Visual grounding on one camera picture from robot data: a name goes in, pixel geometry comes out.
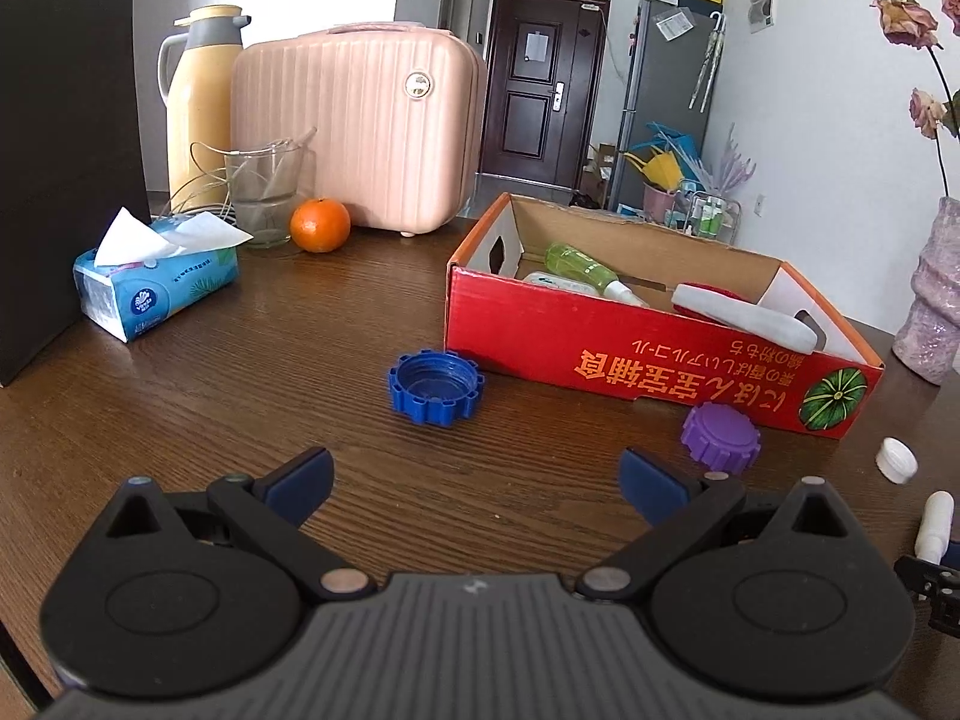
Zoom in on cardboard boxes by door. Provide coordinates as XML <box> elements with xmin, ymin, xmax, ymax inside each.
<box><xmin>581</xmin><ymin>142</ymin><xmax>620</xmax><ymax>207</ymax></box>

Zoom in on orange fruit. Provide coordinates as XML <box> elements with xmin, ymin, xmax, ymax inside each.
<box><xmin>289</xmin><ymin>197</ymin><xmax>352</xmax><ymax>254</ymax></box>

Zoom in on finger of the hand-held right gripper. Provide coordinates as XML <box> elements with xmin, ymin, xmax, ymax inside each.
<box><xmin>892</xmin><ymin>540</ymin><xmax>960</xmax><ymax>640</ymax></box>

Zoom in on yellow plastic dustpan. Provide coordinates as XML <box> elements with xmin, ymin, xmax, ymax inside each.
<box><xmin>626</xmin><ymin>150</ymin><xmax>683</xmax><ymax>192</ymax></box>

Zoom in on bouquet of dried roses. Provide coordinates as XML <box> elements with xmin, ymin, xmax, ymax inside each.
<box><xmin>870</xmin><ymin>0</ymin><xmax>960</xmax><ymax>200</ymax></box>

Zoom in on dark brown entrance door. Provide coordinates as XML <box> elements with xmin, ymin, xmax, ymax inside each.
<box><xmin>480</xmin><ymin>0</ymin><xmax>608</xmax><ymax>187</ymax></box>

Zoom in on blue tissue box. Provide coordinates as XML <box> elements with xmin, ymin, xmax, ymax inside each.
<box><xmin>73</xmin><ymin>206</ymin><xmax>254</xmax><ymax>344</ymax></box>

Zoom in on green plastic bottle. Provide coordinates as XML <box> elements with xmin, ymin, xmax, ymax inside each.
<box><xmin>544</xmin><ymin>241</ymin><xmax>650</xmax><ymax>308</ymax></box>

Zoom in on blue ribbed plastic cap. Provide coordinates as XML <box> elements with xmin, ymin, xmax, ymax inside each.
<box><xmin>388</xmin><ymin>349</ymin><xmax>485</xmax><ymax>428</ymax></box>

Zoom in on black paper bag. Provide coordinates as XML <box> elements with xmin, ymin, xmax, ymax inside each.
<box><xmin>0</xmin><ymin>0</ymin><xmax>151</xmax><ymax>389</ymax></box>

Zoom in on white cable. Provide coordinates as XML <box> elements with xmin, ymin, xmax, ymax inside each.
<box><xmin>169</xmin><ymin>142</ymin><xmax>233</xmax><ymax>220</ymax></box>

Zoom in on grey refrigerator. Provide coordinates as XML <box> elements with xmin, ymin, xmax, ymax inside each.
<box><xmin>606</xmin><ymin>0</ymin><xmax>725</xmax><ymax>215</ymax></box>

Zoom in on purple ribbed plastic cap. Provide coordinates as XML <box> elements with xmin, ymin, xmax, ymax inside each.
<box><xmin>681</xmin><ymin>402</ymin><xmax>762</xmax><ymax>475</ymax></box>

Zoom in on yellow thermos jug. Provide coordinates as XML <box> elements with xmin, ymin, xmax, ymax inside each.
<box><xmin>157</xmin><ymin>5</ymin><xmax>252</xmax><ymax>215</ymax></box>

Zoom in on small white ribbed cap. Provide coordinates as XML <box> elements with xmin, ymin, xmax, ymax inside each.
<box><xmin>876</xmin><ymin>437</ymin><xmax>918</xmax><ymax>485</ymax></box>

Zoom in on pink bucket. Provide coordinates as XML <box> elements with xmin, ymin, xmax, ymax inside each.
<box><xmin>641</xmin><ymin>181</ymin><xmax>680</xmax><ymax>224</ymax></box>

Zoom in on blue plastic frame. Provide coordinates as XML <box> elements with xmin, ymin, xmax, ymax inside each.
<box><xmin>628</xmin><ymin>120</ymin><xmax>702</xmax><ymax>173</ymax></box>

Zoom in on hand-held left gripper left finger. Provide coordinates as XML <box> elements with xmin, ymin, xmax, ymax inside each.
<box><xmin>105</xmin><ymin>446</ymin><xmax>378</xmax><ymax>605</ymax></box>

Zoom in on pink ribbed suitcase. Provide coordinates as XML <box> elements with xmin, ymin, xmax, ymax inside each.
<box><xmin>231</xmin><ymin>22</ymin><xmax>488</xmax><ymax>239</ymax></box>

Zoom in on clear glass cup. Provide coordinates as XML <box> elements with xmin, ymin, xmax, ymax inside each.
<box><xmin>223</xmin><ymin>127</ymin><xmax>316</xmax><ymax>250</ymax></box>

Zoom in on metal wire storage cart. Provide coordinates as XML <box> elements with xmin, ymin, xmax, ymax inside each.
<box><xmin>664</xmin><ymin>191</ymin><xmax>743</xmax><ymax>245</ymax></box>

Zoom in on purple decorative branches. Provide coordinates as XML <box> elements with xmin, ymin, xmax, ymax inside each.
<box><xmin>701</xmin><ymin>122</ymin><xmax>755</xmax><ymax>196</ymax></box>

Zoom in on white brush with red bristles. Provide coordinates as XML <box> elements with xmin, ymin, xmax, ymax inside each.
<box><xmin>670</xmin><ymin>281</ymin><xmax>826</xmax><ymax>353</ymax></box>

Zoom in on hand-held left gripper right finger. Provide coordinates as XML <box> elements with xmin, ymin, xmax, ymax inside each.
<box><xmin>574</xmin><ymin>448</ymin><xmax>852</xmax><ymax>605</ymax></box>

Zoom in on red orange cardboard box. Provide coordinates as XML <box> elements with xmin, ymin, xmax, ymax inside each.
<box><xmin>444</xmin><ymin>193</ymin><xmax>886</xmax><ymax>440</ymax></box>

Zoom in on white plastic case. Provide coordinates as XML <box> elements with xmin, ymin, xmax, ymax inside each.
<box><xmin>521</xmin><ymin>270</ymin><xmax>601</xmax><ymax>295</ymax></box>

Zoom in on white plastic bottle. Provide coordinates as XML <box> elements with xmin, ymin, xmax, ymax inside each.
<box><xmin>915</xmin><ymin>491</ymin><xmax>955</xmax><ymax>565</ymax></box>

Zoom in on clear folded umbrella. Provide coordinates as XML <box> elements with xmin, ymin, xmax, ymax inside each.
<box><xmin>688</xmin><ymin>11</ymin><xmax>727</xmax><ymax>113</ymax></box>

